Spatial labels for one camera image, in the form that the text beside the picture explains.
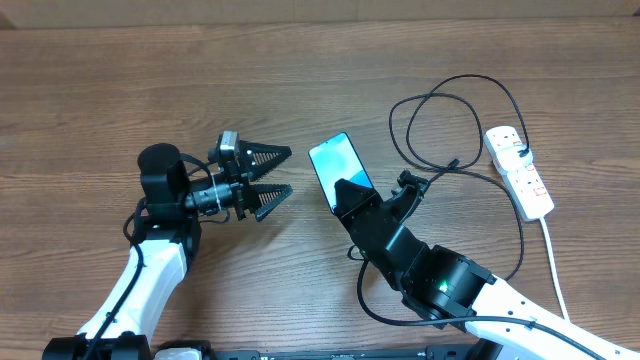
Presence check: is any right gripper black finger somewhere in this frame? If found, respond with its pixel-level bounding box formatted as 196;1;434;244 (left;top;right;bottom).
397;169;429;193
333;179;382;218

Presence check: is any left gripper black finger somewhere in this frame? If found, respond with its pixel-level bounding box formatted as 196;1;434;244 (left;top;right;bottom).
250;184;293;222
247;142;292;182

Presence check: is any black USB charging cable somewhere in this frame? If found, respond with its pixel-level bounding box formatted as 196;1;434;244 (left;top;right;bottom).
388;74;532;282

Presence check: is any blue Galaxy S24+ smartphone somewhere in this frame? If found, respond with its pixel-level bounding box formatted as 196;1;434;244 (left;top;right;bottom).
308;132;373;212

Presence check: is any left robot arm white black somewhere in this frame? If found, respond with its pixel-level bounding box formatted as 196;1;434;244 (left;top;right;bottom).
42;131;292;359

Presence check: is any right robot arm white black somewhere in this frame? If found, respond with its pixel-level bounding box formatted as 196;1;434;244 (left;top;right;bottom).
334;171;639;359

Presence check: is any white charger adapter plug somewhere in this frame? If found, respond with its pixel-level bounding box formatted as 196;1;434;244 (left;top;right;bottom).
491;144;533;175

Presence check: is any white power strip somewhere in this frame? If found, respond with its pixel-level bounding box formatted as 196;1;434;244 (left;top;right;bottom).
484;126;554;222

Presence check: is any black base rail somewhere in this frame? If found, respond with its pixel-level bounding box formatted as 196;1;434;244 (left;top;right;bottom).
149;339;481;360

